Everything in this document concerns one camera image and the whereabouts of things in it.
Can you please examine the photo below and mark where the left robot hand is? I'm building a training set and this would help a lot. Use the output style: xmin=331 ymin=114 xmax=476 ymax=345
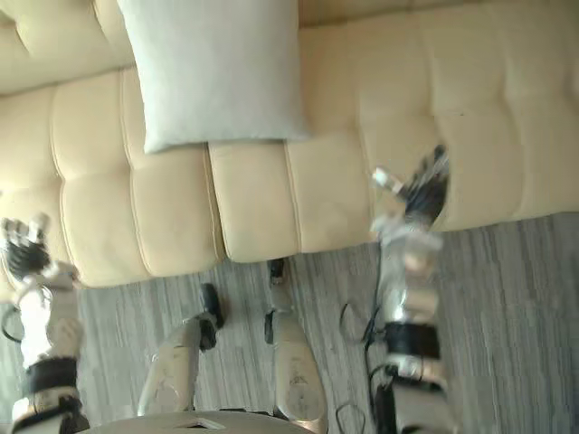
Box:
xmin=0 ymin=212 xmax=59 ymax=282

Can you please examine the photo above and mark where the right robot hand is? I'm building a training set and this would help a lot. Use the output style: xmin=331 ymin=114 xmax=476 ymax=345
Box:
xmin=370 ymin=144 xmax=454 ymax=227

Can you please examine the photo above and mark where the light blue fabric cushion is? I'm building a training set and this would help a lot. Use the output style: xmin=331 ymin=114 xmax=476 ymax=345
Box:
xmin=115 ymin=0 xmax=314 ymax=156

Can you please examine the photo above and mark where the cream leather sofa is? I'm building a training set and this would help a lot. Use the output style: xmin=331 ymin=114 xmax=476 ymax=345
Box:
xmin=0 ymin=0 xmax=579 ymax=290

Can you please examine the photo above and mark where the dark right robot foot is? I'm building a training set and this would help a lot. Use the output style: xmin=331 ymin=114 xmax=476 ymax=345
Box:
xmin=269 ymin=259 xmax=288 ymax=287

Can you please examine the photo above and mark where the dark robot foot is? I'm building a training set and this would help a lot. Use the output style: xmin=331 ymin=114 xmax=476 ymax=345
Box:
xmin=269 ymin=259 xmax=288 ymax=287
xmin=199 ymin=283 xmax=225 ymax=330

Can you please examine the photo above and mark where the silver left robot leg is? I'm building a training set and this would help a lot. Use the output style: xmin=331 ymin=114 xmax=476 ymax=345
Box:
xmin=137 ymin=316 xmax=219 ymax=418

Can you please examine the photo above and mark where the silver robot leg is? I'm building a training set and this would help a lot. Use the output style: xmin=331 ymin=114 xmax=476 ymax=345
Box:
xmin=263 ymin=285 xmax=329 ymax=427
xmin=137 ymin=316 xmax=219 ymax=418

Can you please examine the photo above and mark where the dark left robot foot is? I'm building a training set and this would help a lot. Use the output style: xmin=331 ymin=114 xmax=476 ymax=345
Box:
xmin=199 ymin=283 xmax=225 ymax=330

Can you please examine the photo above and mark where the silver right robot leg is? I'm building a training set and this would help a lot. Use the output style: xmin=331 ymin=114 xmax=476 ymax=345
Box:
xmin=263 ymin=285 xmax=329 ymax=427

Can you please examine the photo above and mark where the silver robot torso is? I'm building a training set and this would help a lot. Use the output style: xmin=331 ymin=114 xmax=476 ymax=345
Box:
xmin=88 ymin=410 xmax=327 ymax=434

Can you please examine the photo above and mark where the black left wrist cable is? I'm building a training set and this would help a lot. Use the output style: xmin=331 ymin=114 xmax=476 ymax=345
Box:
xmin=0 ymin=301 xmax=24 ymax=342

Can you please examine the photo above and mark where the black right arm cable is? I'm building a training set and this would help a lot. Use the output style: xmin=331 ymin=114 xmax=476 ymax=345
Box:
xmin=333 ymin=252 xmax=395 ymax=434

